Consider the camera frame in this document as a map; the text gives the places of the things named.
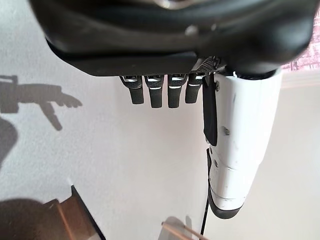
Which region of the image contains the white chair with wooden legs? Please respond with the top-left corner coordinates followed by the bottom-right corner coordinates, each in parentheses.
top-left (161, 216), bottom-right (211, 240)

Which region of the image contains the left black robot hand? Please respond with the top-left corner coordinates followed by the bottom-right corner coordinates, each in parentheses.
top-left (28, 0), bottom-right (315, 220)

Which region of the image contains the dark brown wooden stool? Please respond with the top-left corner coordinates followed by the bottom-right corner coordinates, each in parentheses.
top-left (42, 184), bottom-right (107, 240)

